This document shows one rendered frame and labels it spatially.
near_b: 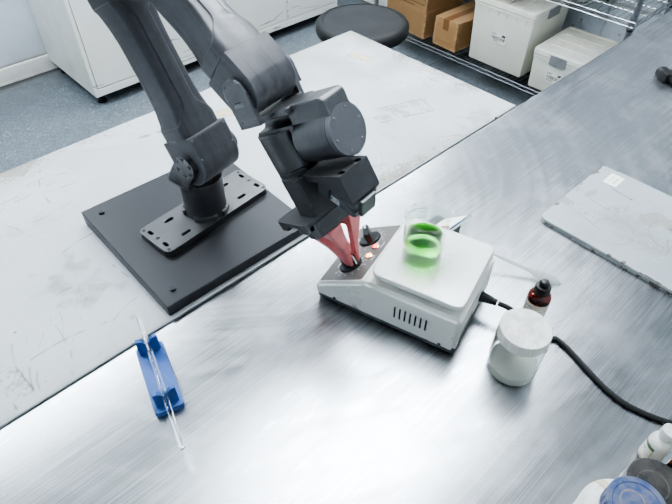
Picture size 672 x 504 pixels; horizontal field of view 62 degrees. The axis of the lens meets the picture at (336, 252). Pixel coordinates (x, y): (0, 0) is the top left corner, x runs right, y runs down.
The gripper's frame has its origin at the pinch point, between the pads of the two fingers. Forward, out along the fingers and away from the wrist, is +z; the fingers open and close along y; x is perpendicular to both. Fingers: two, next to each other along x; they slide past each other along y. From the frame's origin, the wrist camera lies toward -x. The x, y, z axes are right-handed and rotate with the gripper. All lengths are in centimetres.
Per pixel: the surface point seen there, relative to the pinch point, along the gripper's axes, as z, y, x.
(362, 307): 5.6, -3.0, -2.1
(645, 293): 23.4, 27.0, -21.1
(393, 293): 3.5, -0.9, -7.4
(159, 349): -3.0, -24.8, 9.3
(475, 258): 5.3, 9.4, -11.7
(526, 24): 36, 197, 113
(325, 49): -14, 48, 54
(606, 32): 60, 235, 100
